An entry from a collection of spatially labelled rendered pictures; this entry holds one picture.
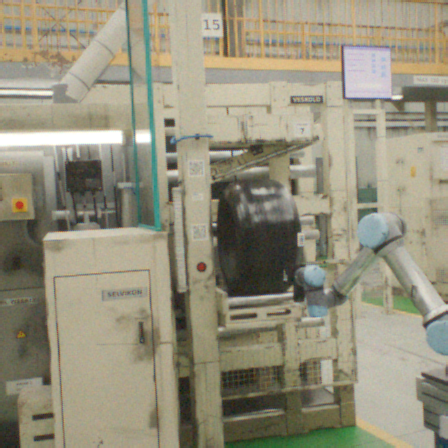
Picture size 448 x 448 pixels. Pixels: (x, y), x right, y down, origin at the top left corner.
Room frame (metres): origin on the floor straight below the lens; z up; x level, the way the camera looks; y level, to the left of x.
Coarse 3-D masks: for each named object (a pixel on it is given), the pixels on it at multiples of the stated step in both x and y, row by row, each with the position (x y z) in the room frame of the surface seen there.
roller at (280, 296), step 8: (240, 296) 2.84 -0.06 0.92; (248, 296) 2.84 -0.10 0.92; (256, 296) 2.85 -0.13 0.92; (264, 296) 2.86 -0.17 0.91; (272, 296) 2.86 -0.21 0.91; (280, 296) 2.87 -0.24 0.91; (288, 296) 2.88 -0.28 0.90; (232, 304) 2.82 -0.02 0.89; (240, 304) 2.83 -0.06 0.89; (248, 304) 2.85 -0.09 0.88
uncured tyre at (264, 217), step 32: (224, 192) 3.00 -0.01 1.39; (256, 192) 2.84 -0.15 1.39; (288, 192) 2.89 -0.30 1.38; (224, 224) 3.23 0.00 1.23; (256, 224) 2.74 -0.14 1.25; (288, 224) 2.77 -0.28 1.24; (224, 256) 3.20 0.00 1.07; (256, 256) 2.73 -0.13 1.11; (288, 256) 2.77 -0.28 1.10; (256, 288) 2.82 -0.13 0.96; (288, 288) 2.89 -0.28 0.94
